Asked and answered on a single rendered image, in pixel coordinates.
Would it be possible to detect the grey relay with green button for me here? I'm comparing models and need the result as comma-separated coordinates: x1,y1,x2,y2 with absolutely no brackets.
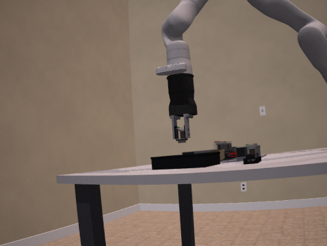
175,127,188,143

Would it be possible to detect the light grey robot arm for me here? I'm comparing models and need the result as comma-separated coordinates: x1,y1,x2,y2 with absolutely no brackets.
162,0,327,83

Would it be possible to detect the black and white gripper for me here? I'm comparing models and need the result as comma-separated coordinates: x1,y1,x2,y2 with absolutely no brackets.
156,57,197,139

